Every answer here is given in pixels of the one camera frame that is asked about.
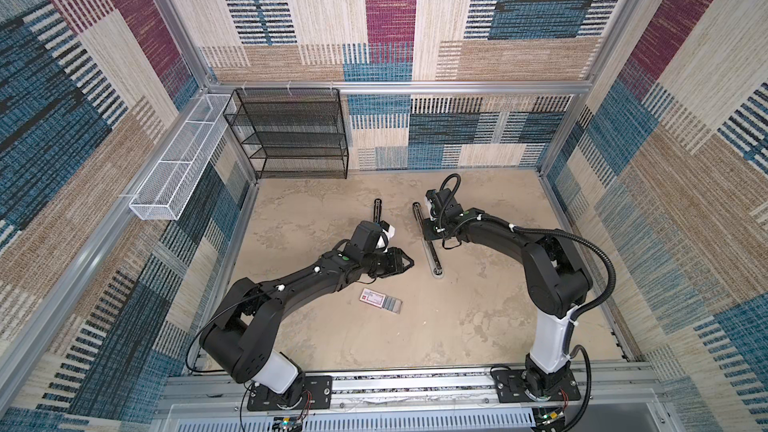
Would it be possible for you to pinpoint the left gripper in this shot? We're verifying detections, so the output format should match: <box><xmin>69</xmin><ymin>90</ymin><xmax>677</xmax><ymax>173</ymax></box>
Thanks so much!
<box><xmin>359</xmin><ymin>248</ymin><xmax>414</xmax><ymax>278</ymax></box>

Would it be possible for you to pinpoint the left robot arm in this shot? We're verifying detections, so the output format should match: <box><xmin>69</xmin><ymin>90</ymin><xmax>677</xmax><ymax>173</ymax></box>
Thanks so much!
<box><xmin>198</xmin><ymin>221</ymin><xmax>415</xmax><ymax>409</ymax></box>

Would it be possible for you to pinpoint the grey silver stapler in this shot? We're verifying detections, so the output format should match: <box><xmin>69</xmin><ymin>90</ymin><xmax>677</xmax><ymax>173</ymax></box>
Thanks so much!
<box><xmin>412</xmin><ymin>202</ymin><xmax>444</xmax><ymax>279</ymax></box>

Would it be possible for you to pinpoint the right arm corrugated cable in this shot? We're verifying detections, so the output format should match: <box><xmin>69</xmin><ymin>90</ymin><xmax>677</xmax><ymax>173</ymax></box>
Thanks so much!
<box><xmin>436</xmin><ymin>173</ymin><xmax>618</xmax><ymax>432</ymax></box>

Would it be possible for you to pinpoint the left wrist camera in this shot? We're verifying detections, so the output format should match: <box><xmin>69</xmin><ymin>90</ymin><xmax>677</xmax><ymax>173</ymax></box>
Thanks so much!
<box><xmin>376</xmin><ymin>221</ymin><xmax>396</xmax><ymax>251</ymax></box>

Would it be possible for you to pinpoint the white mesh wall basket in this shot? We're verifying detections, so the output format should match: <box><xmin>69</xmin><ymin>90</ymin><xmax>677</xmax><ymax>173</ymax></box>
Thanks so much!
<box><xmin>129</xmin><ymin>94</ymin><xmax>230</xmax><ymax>221</ymax></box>

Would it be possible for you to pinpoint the aluminium front rail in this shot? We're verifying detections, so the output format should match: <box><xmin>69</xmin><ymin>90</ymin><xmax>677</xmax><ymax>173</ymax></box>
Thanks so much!
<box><xmin>150</xmin><ymin>361</ymin><xmax>684</xmax><ymax>431</ymax></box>

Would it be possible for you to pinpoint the red white staple box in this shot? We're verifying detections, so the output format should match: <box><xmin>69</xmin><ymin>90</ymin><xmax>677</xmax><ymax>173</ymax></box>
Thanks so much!
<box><xmin>359</xmin><ymin>288</ymin><xmax>388</xmax><ymax>309</ymax></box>

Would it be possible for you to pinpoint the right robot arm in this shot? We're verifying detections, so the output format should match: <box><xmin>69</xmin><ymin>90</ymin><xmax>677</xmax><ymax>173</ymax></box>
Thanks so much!
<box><xmin>422</xmin><ymin>189</ymin><xmax>593</xmax><ymax>400</ymax></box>

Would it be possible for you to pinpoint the black wire shelf rack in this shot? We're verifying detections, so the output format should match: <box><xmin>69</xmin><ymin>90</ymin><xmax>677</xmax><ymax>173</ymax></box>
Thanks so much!
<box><xmin>223</xmin><ymin>88</ymin><xmax>349</xmax><ymax>179</ymax></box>

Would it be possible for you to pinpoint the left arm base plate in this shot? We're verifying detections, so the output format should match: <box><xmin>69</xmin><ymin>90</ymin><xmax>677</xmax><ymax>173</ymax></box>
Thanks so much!
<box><xmin>245</xmin><ymin>374</ymin><xmax>333</xmax><ymax>412</ymax></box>

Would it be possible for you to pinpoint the grey staple tray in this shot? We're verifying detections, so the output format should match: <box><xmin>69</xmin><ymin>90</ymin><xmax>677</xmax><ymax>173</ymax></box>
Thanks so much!
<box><xmin>382</xmin><ymin>296</ymin><xmax>403</xmax><ymax>314</ymax></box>

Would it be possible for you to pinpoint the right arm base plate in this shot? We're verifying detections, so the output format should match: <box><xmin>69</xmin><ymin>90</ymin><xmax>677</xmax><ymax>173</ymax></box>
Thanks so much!
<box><xmin>489</xmin><ymin>365</ymin><xmax>582</xmax><ymax>404</ymax></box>

